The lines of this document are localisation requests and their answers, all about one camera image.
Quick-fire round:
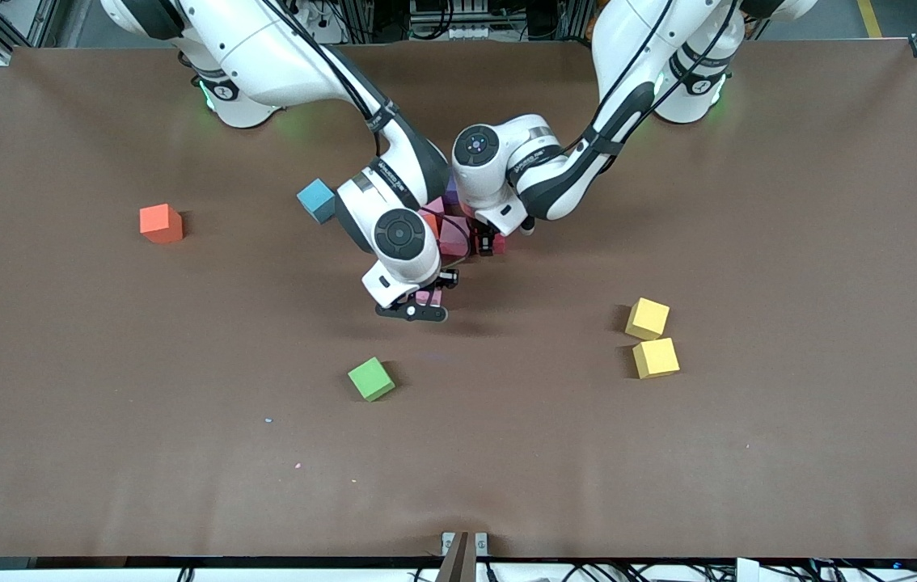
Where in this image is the yellow foam cube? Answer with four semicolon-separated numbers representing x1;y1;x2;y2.
625;297;670;341
632;337;681;380

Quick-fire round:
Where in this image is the green foam cube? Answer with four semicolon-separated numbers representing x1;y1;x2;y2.
347;356;396;403

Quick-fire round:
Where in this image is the blue foam cube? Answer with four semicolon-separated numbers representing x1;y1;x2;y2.
297;179;338;225

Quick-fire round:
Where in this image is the white power strip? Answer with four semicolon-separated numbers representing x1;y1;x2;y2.
408;0;526;41
297;0;346;46

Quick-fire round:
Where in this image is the brown paper table cover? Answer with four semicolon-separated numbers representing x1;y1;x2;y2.
0;36;917;560

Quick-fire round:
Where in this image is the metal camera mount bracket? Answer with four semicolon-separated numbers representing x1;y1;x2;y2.
436;530;489;582

